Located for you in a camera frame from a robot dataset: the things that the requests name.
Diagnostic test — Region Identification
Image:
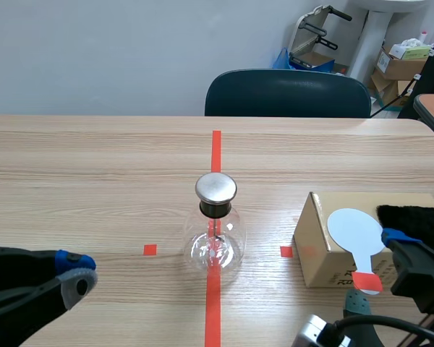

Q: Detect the grey metal plate orange handle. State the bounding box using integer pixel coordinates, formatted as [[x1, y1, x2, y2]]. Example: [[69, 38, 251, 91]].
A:
[[327, 208, 386, 296]]

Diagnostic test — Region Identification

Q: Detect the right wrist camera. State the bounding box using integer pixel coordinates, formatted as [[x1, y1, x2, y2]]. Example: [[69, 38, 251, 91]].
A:
[[291, 313, 352, 347]]

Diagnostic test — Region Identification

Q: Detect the grey folded hand cart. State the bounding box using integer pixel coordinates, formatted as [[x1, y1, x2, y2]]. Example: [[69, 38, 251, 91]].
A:
[[286, 4, 353, 70]]

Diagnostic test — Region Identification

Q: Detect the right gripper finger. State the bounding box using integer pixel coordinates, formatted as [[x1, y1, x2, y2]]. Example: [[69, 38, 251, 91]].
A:
[[380, 227, 434, 316], [341, 288, 384, 347]]

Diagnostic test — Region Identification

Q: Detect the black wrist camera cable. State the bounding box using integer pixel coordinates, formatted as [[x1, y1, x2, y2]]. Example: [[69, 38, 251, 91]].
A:
[[331, 313, 434, 344]]

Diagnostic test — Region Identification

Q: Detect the dark blue chair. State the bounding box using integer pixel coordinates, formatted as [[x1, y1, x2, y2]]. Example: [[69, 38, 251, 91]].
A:
[[204, 69, 373, 118]]

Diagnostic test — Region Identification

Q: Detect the brown cardboard box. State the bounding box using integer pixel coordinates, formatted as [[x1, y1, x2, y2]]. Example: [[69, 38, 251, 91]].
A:
[[292, 191, 434, 289]]

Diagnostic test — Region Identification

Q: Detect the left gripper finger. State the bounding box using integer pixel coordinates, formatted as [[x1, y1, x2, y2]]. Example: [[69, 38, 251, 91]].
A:
[[0, 269, 99, 347], [0, 234, 97, 299]]

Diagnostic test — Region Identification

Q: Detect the open cardboard box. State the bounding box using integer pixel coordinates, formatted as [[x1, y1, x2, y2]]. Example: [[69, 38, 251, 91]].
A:
[[374, 46, 434, 81], [367, 70, 417, 110]]

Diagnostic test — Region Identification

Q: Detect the clear glass flask metal disc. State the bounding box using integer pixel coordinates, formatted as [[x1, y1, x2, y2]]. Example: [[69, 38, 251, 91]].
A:
[[182, 172, 247, 281]]

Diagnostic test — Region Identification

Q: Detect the black fur patch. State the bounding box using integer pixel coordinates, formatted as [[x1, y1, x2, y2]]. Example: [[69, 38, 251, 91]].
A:
[[376, 204, 434, 258]]

